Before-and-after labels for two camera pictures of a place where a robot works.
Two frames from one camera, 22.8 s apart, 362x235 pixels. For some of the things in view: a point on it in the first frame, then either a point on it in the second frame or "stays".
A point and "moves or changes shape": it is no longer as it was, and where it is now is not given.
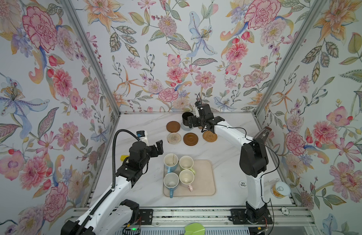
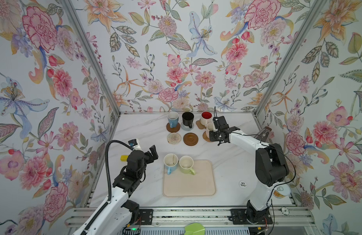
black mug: [185, 115] stays
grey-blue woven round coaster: [186, 128] stays
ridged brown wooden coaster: [191, 139] stays
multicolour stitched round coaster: [173, 138] stays
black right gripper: [194, 119] → [212, 138]
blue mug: [171, 180] → [173, 118]
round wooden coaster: [173, 126] stays
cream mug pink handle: [186, 176] moves or changes shape
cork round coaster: [209, 136] stays
